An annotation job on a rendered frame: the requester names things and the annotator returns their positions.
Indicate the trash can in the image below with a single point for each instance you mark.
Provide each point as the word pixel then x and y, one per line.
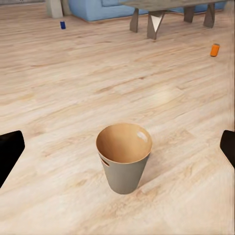
pixel 124 155

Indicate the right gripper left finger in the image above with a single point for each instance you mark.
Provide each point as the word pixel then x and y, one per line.
pixel 11 147

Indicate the coffee table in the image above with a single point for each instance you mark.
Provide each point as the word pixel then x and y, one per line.
pixel 157 10

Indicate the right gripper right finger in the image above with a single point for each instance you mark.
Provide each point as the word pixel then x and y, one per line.
pixel 227 145

